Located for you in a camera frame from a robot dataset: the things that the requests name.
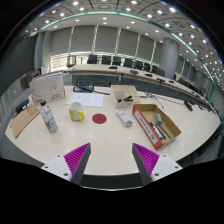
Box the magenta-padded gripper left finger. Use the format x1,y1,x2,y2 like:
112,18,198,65
40,142,92,186

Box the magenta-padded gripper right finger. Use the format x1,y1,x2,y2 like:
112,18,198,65
131,142,184,186

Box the clear water bottle black cap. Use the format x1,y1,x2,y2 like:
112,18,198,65
39,99,59,134

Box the brown cardboard box red label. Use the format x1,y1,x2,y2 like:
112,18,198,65
131,103,182,151

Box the grey-green eraser block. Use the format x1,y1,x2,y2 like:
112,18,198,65
154,112,163,126

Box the flat round red coaster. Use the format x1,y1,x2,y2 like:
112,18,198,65
91,113,108,125

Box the white printed paper sheet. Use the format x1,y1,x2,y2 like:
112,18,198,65
65,92,105,109

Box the black marker pen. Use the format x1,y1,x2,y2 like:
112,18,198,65
117,95,134,103

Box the flat brown cardboard sheet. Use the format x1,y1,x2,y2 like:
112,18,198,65
9,104,41,139

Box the black desk microphone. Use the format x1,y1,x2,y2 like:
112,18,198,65
184,99,194,112

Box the white desk organizer box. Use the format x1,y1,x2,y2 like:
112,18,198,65
110,84,142,110

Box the black desk conference console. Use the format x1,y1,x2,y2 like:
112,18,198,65
72,79,95,94

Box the black electronic device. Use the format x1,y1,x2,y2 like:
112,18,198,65
13,98,31,116

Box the large white paper carton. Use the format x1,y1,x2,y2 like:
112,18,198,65
28,71,67,107

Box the long curved conference desk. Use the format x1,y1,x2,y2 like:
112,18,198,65
49,63,214,111

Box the row of black office chairs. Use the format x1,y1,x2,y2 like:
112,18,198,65
87,54,166,78

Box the round ceiling lights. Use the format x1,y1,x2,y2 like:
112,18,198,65
24,0,224,88

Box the white mug yellow handle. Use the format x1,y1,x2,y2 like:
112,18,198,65
68,101,86,122

